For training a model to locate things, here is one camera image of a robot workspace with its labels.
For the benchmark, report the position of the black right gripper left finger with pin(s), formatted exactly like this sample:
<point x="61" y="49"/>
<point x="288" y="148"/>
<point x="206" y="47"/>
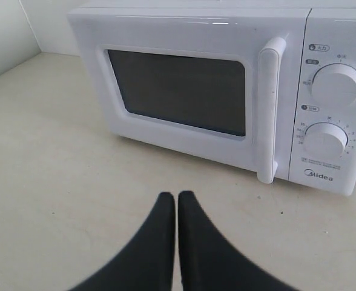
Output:
<point x="146" y="262"/>

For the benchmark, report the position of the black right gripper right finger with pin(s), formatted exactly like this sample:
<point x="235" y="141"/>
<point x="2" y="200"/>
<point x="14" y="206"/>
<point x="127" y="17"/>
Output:
<point x="208" y="261"/>

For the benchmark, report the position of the white microwave door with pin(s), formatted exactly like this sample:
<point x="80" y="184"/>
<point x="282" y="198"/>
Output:
<point x="213" y="79"/>

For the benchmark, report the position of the white Midea microwave oven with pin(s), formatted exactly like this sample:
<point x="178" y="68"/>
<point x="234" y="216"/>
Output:
<point x="330" y="38"/>

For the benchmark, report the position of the white lower timer knob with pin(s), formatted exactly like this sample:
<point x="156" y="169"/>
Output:
<point x="324" y="140"/>

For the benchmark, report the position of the white upper power knob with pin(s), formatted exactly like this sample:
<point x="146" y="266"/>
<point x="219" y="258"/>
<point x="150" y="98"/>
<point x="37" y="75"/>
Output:
<point x="334" y="85"/>

